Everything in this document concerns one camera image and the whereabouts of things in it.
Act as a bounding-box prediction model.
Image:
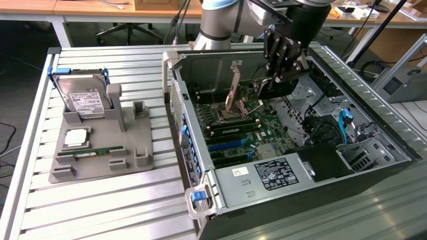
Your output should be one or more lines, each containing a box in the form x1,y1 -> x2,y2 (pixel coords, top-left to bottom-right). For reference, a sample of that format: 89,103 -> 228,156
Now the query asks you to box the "cardboard box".
132,0 -> 188,11

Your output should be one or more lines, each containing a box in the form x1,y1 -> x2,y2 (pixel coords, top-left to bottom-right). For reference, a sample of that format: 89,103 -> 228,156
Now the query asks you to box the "wooden desk with clutter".
319,0 -> 427,63

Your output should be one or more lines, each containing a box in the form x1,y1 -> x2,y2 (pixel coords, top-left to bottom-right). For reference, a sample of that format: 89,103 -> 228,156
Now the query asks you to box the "silver CPU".
62,129 -> 90,148

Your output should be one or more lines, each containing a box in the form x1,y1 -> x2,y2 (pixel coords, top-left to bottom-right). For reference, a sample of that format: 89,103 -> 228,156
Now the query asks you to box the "black plastic shroud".
285,144 -> 355,182

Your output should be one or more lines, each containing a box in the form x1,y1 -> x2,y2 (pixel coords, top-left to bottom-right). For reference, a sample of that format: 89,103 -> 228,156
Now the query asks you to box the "white box with black device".
335,6 -> 380,20

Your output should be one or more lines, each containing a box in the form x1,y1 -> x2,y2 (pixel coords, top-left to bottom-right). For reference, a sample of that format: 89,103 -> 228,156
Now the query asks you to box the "blue expansion slot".
206,139 -> 248,151

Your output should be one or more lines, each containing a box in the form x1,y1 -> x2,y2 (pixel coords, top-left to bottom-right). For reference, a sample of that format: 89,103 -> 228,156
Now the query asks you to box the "black tripod pole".
344,0 -> 409,66

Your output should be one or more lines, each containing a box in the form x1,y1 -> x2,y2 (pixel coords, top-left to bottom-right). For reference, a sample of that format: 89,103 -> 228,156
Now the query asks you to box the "long wooden desk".
0,0 -> 204,48

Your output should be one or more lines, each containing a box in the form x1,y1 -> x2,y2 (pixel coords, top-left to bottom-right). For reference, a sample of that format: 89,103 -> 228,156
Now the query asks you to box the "grey parts rack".
48,83 -> 154,185

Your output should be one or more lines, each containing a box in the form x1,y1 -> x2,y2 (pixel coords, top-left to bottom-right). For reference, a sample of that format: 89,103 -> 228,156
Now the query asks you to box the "grey slotted disk bay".
336,137 -> 411,173

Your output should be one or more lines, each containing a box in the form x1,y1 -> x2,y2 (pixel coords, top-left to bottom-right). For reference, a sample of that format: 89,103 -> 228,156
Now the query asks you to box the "black RAM stick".
208,119 -> 262,137

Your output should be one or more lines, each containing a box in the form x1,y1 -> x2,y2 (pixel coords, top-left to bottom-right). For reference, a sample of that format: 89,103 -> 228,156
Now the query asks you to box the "silver hard disk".
54,74 -> 112,120

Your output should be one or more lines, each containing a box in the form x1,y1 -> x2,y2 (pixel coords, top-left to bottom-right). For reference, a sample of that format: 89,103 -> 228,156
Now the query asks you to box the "metal disk bay cage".
277,74 -> 335,126

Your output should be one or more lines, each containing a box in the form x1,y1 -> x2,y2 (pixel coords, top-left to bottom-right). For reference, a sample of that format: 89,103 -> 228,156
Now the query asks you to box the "graphics card with metal bracket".
222,64 -> 300,117

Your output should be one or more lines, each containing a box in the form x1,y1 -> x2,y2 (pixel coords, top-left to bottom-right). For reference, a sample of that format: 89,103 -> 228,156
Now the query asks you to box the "black hanging cable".
169,0 -> 192,46

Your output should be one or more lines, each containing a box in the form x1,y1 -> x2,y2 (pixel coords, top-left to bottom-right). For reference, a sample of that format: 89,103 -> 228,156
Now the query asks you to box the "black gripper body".
272,4 -> 331,48

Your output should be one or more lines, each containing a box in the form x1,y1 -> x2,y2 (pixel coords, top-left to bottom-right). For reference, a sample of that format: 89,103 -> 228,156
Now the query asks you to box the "grey power supply unit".
212,152 -> 316,208

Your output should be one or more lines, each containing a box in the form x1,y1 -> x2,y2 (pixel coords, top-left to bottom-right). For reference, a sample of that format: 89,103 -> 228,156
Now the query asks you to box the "CPU socket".
214,102 -> 248,123

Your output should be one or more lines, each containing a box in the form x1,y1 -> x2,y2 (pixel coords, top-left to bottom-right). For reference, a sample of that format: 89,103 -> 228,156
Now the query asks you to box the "open black PC case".
161,44 -> 423,240

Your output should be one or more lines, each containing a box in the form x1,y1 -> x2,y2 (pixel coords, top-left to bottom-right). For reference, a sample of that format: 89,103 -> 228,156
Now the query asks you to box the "green RAM stick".
57,146 -> 124,158

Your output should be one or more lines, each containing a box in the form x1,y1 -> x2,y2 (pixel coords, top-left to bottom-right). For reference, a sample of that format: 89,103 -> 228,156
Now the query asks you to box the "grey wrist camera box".
248,0 -> 294,26

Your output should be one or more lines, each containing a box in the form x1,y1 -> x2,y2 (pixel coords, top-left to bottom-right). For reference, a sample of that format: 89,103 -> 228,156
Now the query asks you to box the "blue wire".
336,107 -> 353,146

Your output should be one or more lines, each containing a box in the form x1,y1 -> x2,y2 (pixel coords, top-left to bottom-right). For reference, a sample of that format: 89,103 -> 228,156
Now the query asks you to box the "grey computer tower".
369,33 -> 427,105

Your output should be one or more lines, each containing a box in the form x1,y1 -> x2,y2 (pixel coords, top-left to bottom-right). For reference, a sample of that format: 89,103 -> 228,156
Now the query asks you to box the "metal socket cover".
237,98 -> 266,115

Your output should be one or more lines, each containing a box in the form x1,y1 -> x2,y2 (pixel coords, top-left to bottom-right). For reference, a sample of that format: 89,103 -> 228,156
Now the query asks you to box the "black office chair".
94,22 -> 164,46

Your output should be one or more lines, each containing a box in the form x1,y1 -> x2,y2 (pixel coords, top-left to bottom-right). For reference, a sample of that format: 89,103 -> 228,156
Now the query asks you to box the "green motherboard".
192,87 -> 294,168

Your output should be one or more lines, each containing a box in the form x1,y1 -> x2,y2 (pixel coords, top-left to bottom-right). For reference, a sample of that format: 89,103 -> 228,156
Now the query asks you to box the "hard disk drive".
45,66 -> 110,111

